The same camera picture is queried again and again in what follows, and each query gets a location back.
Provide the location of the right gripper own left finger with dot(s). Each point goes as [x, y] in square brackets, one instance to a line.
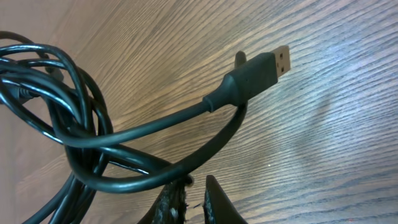
[170, 206]

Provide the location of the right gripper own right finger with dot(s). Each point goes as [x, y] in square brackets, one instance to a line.
[218, 209]

